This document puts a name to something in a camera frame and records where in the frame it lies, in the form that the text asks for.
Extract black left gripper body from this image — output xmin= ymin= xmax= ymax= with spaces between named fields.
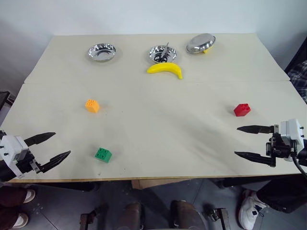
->
xmin=14 ymin=149 xmax=43 ymax=175

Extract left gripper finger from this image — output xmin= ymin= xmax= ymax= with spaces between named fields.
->
xmin=24 ymin=131 xmax=57 ymax=146
xmin=39 ymin=150 xmax=71 ymax=174

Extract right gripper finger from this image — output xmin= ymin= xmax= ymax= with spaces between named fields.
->
xmin=234 ymin=151 xmax=275 ymax=168
xmin=236 ymin=125 xmax=274 ymax=135

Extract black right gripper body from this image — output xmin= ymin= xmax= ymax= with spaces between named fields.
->
xmin=265 ymin=124 xmax=298 ymax=168

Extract red toy brick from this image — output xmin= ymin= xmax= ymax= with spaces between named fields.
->
xmin=233 ymin=103 xmax=252 ymax=117

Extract white-toed shoe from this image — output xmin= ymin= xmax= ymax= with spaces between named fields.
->
xmin=11 ymin=212 xmax=30 ymax=229
xmin=23 ymin=188 xmax=37 ymax=204

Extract dark red trouser leg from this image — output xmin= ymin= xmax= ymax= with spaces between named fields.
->
xmin=0 ymin=184 xmax=29 ymax=228

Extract black trouser leg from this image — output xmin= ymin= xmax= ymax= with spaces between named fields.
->
xmin=256 ymin=174 xmax=307 ymax=214

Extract green toy brick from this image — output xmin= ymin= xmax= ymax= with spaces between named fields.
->
xmin=94 ymin=147 xmax=113 ymax=164

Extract white sneaker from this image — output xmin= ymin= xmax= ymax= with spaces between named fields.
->
xmin=238 ymin=188 xmax=269 ymax=230

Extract orange toy brick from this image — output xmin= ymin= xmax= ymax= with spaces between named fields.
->
xmin=84 ymin=99 xmax=100 ymax=114

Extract caster wheel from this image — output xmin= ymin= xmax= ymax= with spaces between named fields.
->
xmin=203 ymin=207 xmax=229 ymax=225

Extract person in plaid clothing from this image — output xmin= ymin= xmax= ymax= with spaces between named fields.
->
xmin=284 ymin=33 xmax=307 ymax=105

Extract dark rounded shape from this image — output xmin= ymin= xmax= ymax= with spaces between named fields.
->
xmin=169 ymin=199 xmax=208 ymax=230
xmin=121 ymin=202 xmax=145 ymax=230

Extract cardboard box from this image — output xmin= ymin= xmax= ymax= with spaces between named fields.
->
xmin=130 ymin=177 xmax=193 ymax=190

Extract overturned steel bowl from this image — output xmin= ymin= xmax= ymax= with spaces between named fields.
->
xmin=185 ymin=33 xmax=217 ymax=55

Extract empty steel bowl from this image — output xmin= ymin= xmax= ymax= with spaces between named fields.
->
xmin=87 ymin=43 xmax=118 ymax=63

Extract yellow plastic banana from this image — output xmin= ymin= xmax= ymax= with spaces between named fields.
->
xmin=146 ymin=62 xmax=184 ymax=80

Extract steel bowl holding scissors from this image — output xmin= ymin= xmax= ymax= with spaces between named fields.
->
xmin=148 ymin=45 xmax=178 ymax=64

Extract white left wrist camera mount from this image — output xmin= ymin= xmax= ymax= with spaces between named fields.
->
xmin=0 ymin=135 xmax=29 ymax=178

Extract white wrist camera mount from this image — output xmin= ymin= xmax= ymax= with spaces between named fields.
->
xmin=280 ymin=118 xmax=304 ymax=161
xmin=0 ymin=135 xmax=29 ymax=178

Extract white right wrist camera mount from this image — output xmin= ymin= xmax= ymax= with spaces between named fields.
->
xmin=280 ymin=118 xmax=304 ymax=161

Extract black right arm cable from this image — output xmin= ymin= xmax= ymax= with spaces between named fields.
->
xmin=291 ymin=155 xmax=307 ymax=179

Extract black-handled scissors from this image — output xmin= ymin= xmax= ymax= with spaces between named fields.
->
xmin=153 ymin=41 xmax=170 ymax=63

